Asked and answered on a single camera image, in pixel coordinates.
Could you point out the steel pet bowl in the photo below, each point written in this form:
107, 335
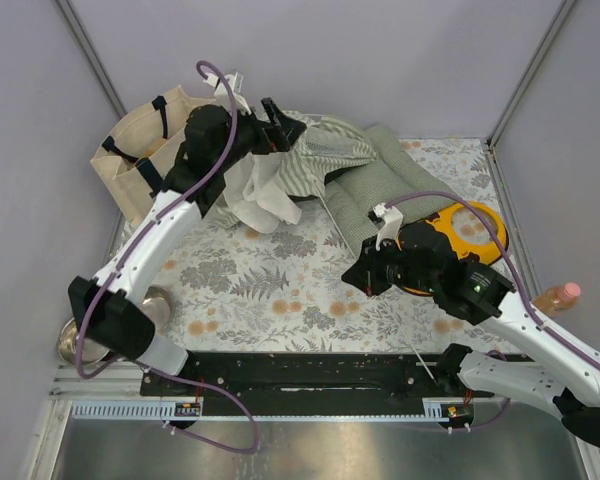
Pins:
158, 306
67, 347

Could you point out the pink capped drink bottle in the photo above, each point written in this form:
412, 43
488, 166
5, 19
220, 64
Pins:
558, 299

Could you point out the beige canvas tote bag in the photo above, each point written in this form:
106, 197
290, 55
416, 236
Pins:
138, 152

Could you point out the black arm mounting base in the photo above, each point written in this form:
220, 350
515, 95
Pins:
238, 377

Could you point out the yellow double pet bowl holder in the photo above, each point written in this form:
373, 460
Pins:
460, 231

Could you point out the green checkered pet cushion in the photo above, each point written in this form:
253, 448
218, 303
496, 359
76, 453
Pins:
392, 175

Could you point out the floral table mat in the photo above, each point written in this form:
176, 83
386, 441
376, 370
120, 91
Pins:
240, 290

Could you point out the green striped pet tent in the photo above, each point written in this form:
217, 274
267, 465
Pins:
260, 190

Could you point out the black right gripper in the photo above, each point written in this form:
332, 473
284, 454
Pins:
364, 273

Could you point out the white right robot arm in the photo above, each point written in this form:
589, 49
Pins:
567, 382

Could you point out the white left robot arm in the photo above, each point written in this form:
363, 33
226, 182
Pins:
107, 307

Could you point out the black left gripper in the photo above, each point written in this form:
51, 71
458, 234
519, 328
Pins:
272, 138

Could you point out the white slotted cable duct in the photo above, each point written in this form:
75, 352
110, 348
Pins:
276, 409

